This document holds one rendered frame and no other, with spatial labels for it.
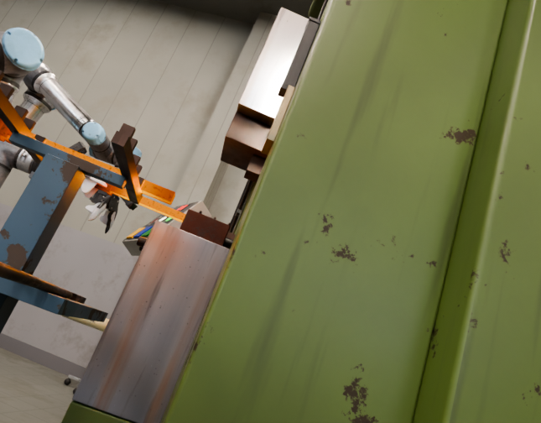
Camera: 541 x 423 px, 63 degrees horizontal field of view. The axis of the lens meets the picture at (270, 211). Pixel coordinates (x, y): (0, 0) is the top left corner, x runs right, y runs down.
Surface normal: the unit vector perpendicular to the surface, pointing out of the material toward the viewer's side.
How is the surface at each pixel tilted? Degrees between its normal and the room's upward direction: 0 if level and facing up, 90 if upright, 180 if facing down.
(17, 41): 85
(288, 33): 90
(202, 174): 90
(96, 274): 90
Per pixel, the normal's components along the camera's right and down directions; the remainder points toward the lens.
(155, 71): -0.06, -0.36
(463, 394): 0.18, -0.27
